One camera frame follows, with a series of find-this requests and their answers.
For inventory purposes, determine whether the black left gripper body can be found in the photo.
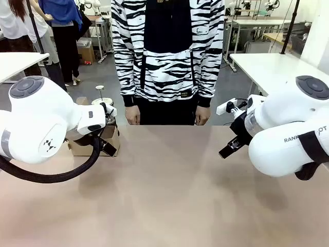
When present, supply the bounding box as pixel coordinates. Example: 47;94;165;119
67;125;108;145

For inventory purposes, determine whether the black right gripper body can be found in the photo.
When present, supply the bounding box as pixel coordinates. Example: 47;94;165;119
229;112;254;147

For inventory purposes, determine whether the person's right forearm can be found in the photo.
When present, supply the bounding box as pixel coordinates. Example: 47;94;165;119
113;48;141;108

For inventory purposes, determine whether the person's left forearm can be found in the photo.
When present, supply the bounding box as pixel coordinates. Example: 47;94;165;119
197;48;224;109

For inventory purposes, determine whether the person's left hand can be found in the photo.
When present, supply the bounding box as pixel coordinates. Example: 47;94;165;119
195;107;211;127

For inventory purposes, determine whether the person's right hand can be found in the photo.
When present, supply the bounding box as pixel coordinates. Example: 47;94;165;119
125;107;141;126

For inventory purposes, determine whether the open cardboard box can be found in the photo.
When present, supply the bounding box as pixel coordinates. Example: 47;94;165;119
67;125;121;157

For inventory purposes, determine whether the round-base white stand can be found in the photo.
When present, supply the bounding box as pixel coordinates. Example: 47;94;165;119
91;84;114;107

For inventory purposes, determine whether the large white side table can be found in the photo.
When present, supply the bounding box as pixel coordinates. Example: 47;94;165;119
229;53;329;98

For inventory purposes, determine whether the grey box under table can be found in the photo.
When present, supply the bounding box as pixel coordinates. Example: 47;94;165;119
244;40;272;54

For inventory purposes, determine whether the cardboard box on floor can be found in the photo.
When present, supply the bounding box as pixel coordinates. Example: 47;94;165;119
77;43;96;65

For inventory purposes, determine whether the wood-top background table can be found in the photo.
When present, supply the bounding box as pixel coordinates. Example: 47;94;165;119
263;32;286;44

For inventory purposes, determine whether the person in zebra hoodie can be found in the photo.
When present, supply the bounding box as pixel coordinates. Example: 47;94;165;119
111;0;226;126

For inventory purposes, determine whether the long white background table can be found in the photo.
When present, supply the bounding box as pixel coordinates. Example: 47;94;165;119
223;17;293;73

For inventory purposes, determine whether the person with blue shawl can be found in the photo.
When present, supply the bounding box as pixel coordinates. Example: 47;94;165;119
38;0;86;86

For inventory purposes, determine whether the black slanted pole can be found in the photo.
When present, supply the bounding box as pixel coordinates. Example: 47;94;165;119
280;0;301;55
26;0;68;92

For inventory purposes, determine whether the person in white top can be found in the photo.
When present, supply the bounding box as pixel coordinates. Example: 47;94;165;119
29;0;64;78

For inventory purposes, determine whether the red-haired woman in white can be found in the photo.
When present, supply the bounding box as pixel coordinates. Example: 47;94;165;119
0;0;35;77

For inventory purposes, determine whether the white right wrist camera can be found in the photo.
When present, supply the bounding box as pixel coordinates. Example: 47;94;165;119
216;98;247;116

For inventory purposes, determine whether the black braided cable sleeve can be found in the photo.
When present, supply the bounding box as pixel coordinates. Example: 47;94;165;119
0;136;101;184

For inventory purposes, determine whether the black right arm cable sleeve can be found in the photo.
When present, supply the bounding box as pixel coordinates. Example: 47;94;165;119
295;131;329;181

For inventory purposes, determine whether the grey metal frame table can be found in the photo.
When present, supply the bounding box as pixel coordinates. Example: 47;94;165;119
86;14;114;64

